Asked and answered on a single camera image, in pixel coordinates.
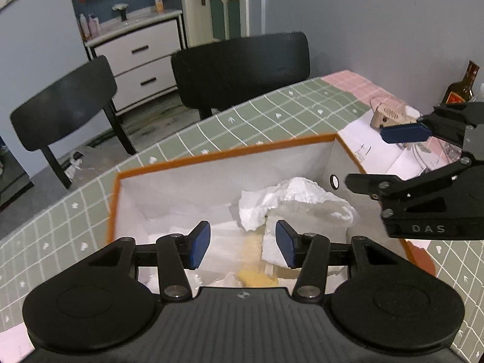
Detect yellow cloth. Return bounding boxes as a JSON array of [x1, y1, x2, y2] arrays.
[[238, 234, 280, 288]]

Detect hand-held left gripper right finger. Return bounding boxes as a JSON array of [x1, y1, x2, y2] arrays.
[[275, 219, 403, 301]]

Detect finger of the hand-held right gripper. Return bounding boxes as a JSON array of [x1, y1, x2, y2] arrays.
[[380, 101, 484, 148], [345, 154, 484, 220]]

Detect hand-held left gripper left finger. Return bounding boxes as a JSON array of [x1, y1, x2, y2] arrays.
[[85, 220, 211, 301]]

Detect orange cardboard box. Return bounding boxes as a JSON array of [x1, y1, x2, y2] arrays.
[[107, 133, 435, 299]]

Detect green checked tablecloth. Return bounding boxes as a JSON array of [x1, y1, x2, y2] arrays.
[[0, 70, 484, 363]]

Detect white glass panel door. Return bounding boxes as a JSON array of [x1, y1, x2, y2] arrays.
[[179, 0, 250, 48]]

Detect white drawer cabinet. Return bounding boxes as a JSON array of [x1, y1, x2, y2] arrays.
[[84, 9, 186, 116]]

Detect black chair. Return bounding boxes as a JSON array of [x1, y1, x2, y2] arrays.
[[10, 55, 137, 190], [171, 31, 311, 119]]

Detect brown glass bottle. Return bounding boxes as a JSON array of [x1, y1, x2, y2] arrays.
[[440, 60, 480, 104]]

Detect white paper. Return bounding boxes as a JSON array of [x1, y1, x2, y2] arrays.
[[238, 176, 354, 269]]

